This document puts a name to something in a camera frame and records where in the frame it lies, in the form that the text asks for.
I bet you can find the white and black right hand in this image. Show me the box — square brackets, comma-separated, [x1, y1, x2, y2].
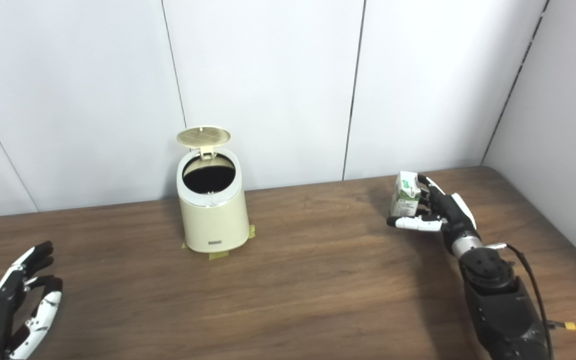
[386, 173, 482, 253]

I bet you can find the white and green milk carton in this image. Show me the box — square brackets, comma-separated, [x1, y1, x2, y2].
[390, 171, 422, 218]

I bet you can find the cream-colored bin with lid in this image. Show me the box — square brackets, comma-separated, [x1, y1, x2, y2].
[176, 125, 250, 254]

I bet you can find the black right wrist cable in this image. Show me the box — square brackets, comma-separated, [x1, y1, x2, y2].
[488, 243, 555, 360]

